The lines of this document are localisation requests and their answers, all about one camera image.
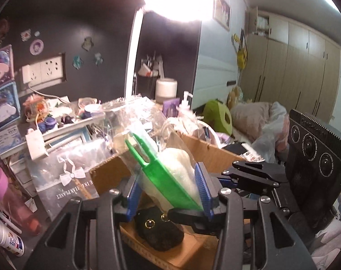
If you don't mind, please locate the black plush cat toy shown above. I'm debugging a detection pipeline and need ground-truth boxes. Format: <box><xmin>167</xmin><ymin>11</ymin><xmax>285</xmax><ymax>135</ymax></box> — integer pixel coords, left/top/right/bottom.
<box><xmin>134</xmin><ymin>206</ymin><xmax>184</xmax><ymax>252</ymax></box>

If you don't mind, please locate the brown cardboard box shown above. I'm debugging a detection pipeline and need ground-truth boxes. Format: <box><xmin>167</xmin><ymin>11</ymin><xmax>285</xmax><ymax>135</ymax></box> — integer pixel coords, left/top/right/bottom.
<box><xmin>89</xmin><ymin>132</ymin><xmax>248</xmax><ymax>270</ymax></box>

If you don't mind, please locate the clear planet gift bag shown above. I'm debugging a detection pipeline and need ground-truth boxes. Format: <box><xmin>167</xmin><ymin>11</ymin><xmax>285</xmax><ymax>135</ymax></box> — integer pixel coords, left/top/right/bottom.
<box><xmin>26</xmin><ymin>138</ymin><xmax>111</xmax><ymax>220</ymax></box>

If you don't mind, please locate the white plastic jar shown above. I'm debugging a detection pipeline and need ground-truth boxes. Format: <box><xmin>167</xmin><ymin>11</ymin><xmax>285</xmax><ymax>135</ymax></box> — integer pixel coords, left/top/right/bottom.
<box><xmin>0</xmin><ymin>213</ymin><xmax>25</xmax><ymax>257</ymax></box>

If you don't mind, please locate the pink plastic tumbler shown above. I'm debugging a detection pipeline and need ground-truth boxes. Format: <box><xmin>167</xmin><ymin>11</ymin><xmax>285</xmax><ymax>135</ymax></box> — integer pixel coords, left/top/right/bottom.
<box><xmin>0</xmin><ymin>168</ymin><xmax>42</xmax><ymax>236</ymax></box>

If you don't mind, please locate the white desk organizer shelf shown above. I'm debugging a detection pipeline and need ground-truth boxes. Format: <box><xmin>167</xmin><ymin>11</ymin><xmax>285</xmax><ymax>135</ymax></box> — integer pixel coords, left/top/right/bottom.
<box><xmin>0</xmin><ymin>112</ymin><xmax>105</xmax><ymax>160</ymax></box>

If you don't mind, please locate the beige wardrobe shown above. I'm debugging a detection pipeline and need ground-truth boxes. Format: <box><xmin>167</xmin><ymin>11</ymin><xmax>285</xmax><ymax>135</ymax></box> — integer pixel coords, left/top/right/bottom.
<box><xmin>239</xmin><ymin>8</ymin><xmax>341</xmax><ymax>123</ymax></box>

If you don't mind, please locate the white pump bottle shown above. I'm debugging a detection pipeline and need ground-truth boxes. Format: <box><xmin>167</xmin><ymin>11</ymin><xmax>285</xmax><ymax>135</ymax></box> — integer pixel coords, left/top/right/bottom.
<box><xmin>178</xmin><ymin>91</ymin><xmax>193</xmax><ymax>118</ymax></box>

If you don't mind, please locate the blue character box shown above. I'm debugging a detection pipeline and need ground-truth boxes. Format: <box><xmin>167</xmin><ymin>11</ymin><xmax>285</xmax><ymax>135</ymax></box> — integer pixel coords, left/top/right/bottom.
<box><xmin>0</xmin><ymin>81</ymin><xmax>21</xmax><ymax>130</ymax></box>

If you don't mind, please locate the black pen holder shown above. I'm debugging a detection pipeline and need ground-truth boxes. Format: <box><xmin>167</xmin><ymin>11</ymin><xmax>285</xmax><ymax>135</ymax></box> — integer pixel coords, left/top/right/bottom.
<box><xmin>137</xmin><ymin>75</ymin><xmax>159</xmax><ymax>99</ymax></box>

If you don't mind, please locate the white cylindrical humidifier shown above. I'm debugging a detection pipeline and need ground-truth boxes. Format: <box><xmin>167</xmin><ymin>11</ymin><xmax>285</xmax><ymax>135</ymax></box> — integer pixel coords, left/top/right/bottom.
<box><xmin>155</xmin><ymin>78</ymin><xmax>178</xmax><ymax>103</ymax></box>

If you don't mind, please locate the pink character box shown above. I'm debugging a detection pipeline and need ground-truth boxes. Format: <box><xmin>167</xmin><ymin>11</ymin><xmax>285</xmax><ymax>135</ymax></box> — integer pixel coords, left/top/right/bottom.
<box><xmin>0</xmin><ymin>45</ymin><xmax>14</xmax><ymax>87</ymax></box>

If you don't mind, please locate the bright desk lamp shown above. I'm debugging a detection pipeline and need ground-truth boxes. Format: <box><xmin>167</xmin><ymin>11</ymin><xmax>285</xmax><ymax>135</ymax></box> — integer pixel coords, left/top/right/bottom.
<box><xmin>124</xmin><ymin>0</ymin><xmax>214</xmax><ymax>98</ymax></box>

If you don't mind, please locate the white wall socket panel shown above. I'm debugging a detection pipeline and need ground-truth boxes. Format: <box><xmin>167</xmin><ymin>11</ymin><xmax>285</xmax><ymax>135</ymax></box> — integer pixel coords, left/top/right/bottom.
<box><xmin>21</xmin><ymin>54</ymin><xmax>65</xmax><ymax>87</ymax></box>

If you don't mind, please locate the framed wall picture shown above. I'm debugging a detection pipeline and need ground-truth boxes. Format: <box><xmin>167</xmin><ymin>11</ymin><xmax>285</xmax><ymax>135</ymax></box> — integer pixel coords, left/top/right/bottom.
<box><xmin>213</xmin><ymin>0</ymin><xmax>231</xmax><ymax>31</ymax></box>

